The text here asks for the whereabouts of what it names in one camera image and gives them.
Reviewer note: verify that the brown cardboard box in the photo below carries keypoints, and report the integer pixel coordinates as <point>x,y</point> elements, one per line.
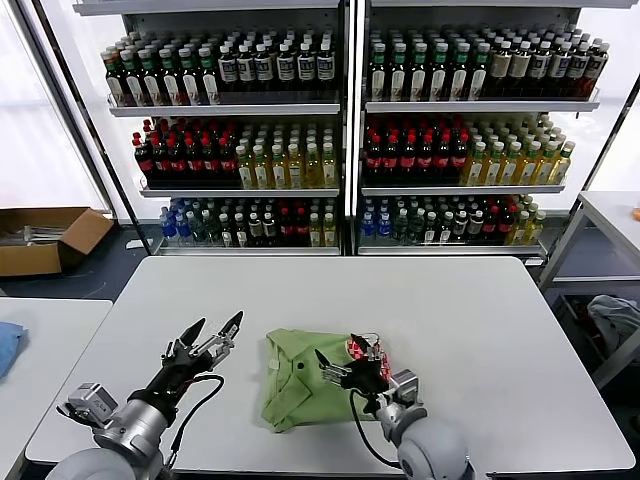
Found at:
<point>30,260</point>

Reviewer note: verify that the black slanted window pole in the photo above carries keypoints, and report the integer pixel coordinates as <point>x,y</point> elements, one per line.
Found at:
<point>616,129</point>
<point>131,205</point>

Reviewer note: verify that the dark drink bottle beige label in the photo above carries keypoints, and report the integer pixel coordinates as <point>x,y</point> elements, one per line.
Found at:
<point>520,70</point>
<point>500,70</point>

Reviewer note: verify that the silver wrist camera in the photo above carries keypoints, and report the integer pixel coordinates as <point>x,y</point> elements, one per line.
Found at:
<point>92,400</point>
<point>407,385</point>

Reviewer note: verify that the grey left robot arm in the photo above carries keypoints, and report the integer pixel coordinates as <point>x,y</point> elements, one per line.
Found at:
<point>135,430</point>

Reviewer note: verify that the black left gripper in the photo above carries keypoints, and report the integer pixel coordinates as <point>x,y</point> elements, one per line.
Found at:
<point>172,377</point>

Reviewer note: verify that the green collared garment red trim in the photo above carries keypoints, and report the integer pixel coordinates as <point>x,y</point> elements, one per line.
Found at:
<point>295,400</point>

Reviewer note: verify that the dark tea bottle green cap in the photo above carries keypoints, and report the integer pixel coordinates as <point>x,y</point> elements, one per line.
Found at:
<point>153,85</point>
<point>172,85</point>
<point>134,85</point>
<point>378,75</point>
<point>191,85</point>
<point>478,75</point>
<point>438,75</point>
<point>418,75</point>
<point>398,75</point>
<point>116,85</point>
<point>210,85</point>
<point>458,75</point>

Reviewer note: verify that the grey frame table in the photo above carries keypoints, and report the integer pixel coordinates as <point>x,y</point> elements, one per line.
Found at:
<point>607,210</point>

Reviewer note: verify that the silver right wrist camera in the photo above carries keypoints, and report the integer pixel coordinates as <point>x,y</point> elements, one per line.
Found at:
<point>407,385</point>

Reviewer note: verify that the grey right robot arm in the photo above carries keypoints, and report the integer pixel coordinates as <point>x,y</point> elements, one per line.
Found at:
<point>430,445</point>

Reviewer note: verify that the dark drink bottle white label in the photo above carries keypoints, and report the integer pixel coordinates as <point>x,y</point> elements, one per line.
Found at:
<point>286,70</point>
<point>539,70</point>
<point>558,70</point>
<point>228,70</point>
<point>597,70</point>
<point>578,70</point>
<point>246,70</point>
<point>264,70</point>
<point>325,69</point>
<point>305,69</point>

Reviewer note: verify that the clear green-tinted water bottle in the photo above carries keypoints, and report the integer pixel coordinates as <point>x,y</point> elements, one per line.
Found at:
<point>415,229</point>
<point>211,231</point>
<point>400,229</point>
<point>198,231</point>

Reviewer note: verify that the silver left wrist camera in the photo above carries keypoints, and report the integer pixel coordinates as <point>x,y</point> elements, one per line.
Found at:
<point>92,400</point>

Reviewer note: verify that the metal parts bundle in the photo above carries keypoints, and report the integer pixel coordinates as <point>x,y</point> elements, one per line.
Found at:
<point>42,232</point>

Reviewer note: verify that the yellow tea bottle green label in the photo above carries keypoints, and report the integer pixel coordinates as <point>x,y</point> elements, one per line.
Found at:
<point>278,170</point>
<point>329,168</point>
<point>528,167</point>
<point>296,169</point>
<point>245,170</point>
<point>536,230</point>
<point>520,231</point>
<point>510,167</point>
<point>563,167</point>
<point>261,170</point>
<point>312,168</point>
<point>329,232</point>
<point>546,167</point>
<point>315,232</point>
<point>475,167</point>
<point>492,167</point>

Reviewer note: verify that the grey window mullion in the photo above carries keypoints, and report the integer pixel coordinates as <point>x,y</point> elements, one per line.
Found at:
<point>62,102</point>

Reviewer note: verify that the blue folded cloth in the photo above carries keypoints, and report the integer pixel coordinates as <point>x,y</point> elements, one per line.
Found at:
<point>7,350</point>

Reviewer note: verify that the small dark drink bottle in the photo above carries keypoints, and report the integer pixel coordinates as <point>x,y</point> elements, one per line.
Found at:
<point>446,230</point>
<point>476,226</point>
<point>255,227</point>
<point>431,231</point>
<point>241,232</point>
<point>226,232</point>
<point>269,227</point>
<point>461,226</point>

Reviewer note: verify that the small orange object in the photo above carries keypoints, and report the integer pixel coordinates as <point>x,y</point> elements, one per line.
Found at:
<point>636,213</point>

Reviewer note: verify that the white side table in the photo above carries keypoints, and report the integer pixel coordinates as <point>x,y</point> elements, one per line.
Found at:
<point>50,325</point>

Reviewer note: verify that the light blue garment pile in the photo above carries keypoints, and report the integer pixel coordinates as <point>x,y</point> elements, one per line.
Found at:
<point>612,315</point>

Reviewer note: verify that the small white floor object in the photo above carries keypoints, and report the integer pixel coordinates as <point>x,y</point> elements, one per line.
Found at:
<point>133,244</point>

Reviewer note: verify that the blue water bottle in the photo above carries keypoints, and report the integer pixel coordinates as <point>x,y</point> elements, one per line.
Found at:
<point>368,227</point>
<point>384,227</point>
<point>168,225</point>
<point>183,230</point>

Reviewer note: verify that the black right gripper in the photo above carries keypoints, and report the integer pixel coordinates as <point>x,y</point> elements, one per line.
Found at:
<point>367,380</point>

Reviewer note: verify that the cola bottle red cap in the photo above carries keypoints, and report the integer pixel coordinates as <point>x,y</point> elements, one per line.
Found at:
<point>460,161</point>
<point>195,164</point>
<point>211,164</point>
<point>285,230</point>
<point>390,161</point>
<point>228,164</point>
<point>506,224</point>
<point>161,164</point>
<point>491,224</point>
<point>442,161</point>
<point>425,161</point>
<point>145,164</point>
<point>301,230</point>
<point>408,161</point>
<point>373,161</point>
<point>178,164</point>

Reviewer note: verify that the grey metal shelf rack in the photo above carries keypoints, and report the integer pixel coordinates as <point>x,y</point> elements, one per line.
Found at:
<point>225,109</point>
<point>480,106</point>

